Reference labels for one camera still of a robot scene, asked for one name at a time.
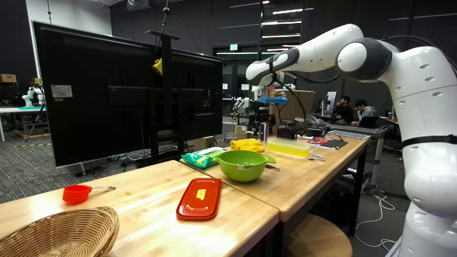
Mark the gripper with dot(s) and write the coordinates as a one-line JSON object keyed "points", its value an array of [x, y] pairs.
{"points": [[265, 115]]}

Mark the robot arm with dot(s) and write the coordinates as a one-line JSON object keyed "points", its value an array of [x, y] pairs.
{"points": [[421, 107]]}

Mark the silver can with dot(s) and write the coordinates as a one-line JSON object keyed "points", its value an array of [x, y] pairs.
{"points": [[263, 132]]}

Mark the black box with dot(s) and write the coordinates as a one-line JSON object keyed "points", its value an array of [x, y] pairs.
{"points": [[286, 131]]}

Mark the small cardboard box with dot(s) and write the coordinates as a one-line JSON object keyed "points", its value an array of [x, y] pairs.
{"points": [[241, 132], [203, 142]]}

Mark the large cardboard box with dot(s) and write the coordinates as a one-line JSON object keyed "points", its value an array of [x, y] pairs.
{"points": [[294, 105]]}

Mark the yellow cloth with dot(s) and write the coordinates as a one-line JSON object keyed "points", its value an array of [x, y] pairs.
{"points": [[247, 145]]}

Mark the clear yellow container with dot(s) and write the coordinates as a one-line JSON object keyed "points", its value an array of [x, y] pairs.
{"points": [[288, 148]]}

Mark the purple pen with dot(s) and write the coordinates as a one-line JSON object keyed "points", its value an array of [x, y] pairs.
{"points": [[272, 167]]}

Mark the green mixing bowl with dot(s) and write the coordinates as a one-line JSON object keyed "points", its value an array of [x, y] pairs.
{"points": [[243, 167]]}

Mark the clear plastic tool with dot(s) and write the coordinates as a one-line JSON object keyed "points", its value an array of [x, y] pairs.
{"points": [[316, 155]]}

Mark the black mat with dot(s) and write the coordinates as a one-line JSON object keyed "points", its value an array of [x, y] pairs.
{"points": [[335, 144]]}

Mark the green wipes packet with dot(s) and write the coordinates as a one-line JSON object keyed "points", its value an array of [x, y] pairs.
{"points": [[200, 157]]}

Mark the person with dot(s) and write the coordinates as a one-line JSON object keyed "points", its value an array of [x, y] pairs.
{"points": [[365, 110], [345, 110]]}

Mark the white keyboard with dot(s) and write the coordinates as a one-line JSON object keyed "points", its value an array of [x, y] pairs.
{"points": [[348, 134]]}

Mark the black monitor stand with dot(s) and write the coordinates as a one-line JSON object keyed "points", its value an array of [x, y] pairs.
{"points": [[166, 89]]}

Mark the laptop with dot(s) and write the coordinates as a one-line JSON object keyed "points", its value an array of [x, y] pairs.
{"points": [[368, 122]]}

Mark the grey table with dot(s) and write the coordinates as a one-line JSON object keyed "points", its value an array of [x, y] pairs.
{"points": [[375, 132]]}

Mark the red rectangular lid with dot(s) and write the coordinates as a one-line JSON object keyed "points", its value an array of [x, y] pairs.
{"points": [[189, 207]]}

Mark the black keyboard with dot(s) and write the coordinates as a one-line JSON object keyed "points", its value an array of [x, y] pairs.
{"points": [[142, 154]]}

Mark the round wooden stool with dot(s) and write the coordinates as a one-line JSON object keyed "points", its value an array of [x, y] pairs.
{"points": [[317, 237]]}

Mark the large black monitor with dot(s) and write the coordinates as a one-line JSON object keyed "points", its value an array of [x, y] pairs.
{"points": [[96, 96]]}

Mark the red measuring cup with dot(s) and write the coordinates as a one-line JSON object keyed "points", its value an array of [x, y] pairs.
{"points": [[75, 193]]}

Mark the wicker basket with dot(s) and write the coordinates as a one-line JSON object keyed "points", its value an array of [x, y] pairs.
{"points": [[64, 233]]}

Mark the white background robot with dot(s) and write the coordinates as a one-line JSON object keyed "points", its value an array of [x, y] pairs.
{"points": [[31, 95]]}

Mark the white table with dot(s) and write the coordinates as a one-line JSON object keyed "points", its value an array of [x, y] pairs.
{"points": [[18, 109]]}

